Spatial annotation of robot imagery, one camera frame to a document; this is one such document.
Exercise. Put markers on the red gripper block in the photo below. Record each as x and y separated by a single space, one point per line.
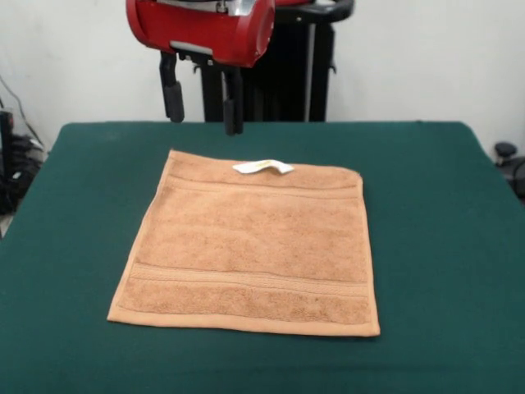
205 33

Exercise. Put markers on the tan terry towel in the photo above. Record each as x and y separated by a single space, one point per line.
246 254

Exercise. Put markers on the black box with red light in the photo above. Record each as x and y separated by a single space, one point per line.
6 143

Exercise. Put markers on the dark green table cloth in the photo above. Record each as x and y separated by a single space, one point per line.
430 287

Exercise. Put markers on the gray stand base black knob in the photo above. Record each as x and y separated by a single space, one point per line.
505 149

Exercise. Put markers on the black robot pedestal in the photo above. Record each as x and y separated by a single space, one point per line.
295 82

